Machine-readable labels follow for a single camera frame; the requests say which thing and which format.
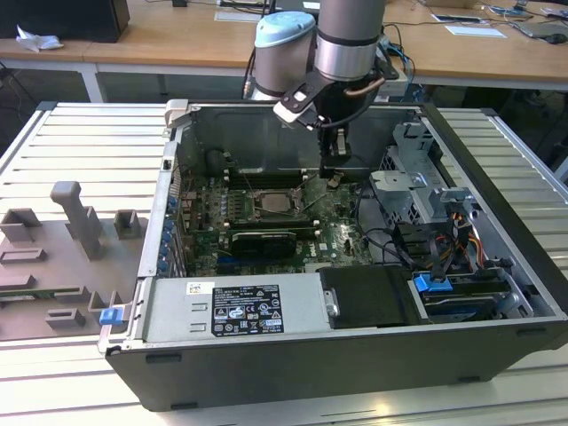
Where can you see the silver green CPU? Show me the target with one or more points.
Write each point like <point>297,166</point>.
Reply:
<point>273,203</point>

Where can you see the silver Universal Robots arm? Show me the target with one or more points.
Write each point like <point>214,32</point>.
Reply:
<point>284,62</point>

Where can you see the black RAM slot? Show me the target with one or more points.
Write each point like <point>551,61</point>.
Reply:
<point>266,176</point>
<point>266,172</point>
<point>306,228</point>
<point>266,180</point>
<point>275,223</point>
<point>266,185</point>

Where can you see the CPU socket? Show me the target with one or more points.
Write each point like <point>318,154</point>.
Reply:
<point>254,218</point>

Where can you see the round silver board component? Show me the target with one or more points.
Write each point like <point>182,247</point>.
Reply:
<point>336,181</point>

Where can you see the white power strip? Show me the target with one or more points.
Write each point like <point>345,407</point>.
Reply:
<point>395,84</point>

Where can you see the perforated metal drive cage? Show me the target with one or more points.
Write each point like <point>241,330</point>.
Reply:
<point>399,195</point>

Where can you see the green motherboard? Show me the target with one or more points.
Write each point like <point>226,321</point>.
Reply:
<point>341,231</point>

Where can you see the black graphics card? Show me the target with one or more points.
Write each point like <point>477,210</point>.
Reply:
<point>262,244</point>

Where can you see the black plastic shroud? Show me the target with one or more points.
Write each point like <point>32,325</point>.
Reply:
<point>368,297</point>

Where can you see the hard disk in blue carrier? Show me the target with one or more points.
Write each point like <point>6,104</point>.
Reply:
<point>428,284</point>

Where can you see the wooden desk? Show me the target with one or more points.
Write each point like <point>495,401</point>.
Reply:
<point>177,49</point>

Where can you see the white paper sheet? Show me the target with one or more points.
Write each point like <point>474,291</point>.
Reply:
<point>475,31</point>

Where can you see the silver power supply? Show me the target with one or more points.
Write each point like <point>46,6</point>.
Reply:
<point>177,310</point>

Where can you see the black silver PC case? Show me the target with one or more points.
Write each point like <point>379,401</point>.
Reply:
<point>310,373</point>

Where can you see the grey laptop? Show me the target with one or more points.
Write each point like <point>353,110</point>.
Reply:
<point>541,29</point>

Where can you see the black computer mouse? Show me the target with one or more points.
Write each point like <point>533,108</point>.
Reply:
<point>556,38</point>

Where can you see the blue plastic latch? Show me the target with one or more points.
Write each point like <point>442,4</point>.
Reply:
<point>109,317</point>

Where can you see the black computer tower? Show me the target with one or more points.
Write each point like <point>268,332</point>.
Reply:
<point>66,18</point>

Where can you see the grey parts rack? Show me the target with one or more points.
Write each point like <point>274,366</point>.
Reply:
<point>53,270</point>

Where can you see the crumpled white paper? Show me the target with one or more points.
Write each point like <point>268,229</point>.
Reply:
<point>37,40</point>

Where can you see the green RAM stick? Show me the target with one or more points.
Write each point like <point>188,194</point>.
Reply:
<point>26,294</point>

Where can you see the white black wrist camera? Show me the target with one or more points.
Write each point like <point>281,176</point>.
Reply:
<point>293,106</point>

